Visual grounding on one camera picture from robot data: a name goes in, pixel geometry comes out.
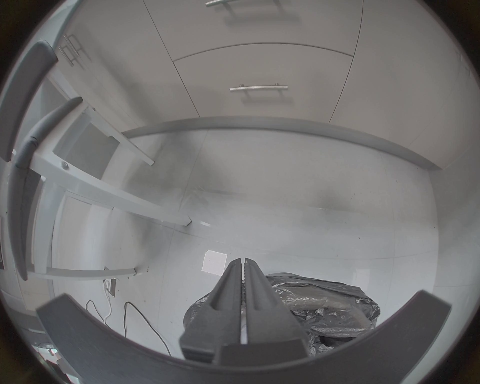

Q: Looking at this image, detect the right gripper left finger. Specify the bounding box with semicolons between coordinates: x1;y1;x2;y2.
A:
179;257;243;364

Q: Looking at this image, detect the black cable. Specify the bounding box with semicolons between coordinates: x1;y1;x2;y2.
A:
85;299;106;324
123;301;172;356

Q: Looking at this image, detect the grey padded white chair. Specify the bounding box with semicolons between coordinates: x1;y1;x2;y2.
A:
0;39;193;282

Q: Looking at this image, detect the black plastic bag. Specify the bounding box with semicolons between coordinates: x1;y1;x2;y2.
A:
183;272;380;357

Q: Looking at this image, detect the white cable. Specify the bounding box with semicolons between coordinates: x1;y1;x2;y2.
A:
102;279;114;326

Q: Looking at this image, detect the beige cabinet with drawers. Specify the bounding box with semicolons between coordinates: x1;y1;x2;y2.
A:
56;0;480;172

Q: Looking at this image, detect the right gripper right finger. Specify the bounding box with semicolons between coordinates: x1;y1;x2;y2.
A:
244;257;308;356

